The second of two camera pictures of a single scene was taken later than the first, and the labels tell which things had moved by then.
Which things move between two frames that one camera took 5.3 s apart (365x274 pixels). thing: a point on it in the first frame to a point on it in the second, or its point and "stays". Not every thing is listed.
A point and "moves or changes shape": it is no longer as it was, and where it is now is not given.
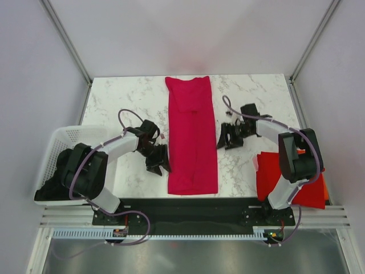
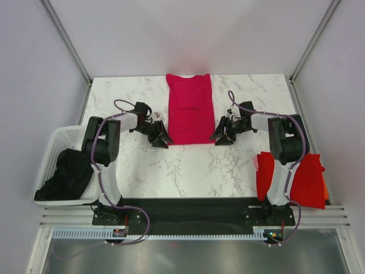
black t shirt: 53,189 stays
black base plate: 193,215 stays
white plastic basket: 65,137 stays
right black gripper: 228,129 to 224,121
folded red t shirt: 312,194 stays
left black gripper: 161,159 to 163,135
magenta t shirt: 192,165 moves or changes shape
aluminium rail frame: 338,218 stays
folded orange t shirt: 325,189 stays
